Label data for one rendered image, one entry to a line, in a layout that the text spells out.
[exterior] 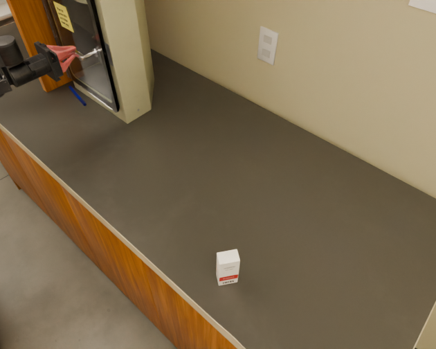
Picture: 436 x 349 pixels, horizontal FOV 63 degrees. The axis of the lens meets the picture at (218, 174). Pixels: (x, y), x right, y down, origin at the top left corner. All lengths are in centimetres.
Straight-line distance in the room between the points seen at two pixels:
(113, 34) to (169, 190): 48
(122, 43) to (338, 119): 72
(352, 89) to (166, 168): 61
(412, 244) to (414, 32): 54
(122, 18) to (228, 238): 69
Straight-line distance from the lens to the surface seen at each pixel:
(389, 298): 98
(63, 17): 128
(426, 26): 104
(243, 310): 88
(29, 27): 143
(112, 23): 112
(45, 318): 203
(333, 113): 124
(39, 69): 114
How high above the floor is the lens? 176
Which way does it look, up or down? 48 degrees down
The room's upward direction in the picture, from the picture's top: 1 degrees clockwise
